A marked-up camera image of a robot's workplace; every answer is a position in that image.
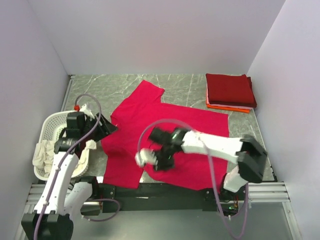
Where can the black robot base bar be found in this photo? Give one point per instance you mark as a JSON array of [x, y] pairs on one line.
[[106, 198]]

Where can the dark red folded t-shirt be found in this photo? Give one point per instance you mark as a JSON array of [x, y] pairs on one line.
[[230, 90]]

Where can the white plastic laundry basket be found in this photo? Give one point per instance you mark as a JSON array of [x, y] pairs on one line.
[[51, 140]]

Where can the aluminium frame rail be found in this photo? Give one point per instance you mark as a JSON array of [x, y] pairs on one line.
[[233, 203]]

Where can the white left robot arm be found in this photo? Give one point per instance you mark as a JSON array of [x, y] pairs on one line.
[[60, 172]]

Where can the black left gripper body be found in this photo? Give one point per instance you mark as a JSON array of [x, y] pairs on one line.
[[99, 127]]

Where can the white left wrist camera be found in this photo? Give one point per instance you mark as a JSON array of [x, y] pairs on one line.
[[85, 108]]

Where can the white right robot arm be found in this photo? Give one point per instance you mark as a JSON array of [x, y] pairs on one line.
[[248, 156]]

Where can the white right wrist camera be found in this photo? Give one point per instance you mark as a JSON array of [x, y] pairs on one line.
[[146, 156]]

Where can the orange folded t-shirt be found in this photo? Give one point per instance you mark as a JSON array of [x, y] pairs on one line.
[[240, 110]]

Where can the maroon folded t-shirt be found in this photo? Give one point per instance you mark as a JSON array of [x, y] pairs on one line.
[[254, 103]]

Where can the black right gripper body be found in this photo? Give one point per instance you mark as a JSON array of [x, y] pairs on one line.
[[160, 157]]

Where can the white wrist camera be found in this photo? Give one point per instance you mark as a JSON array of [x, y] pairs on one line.
[[85, 108], [146, 156]]

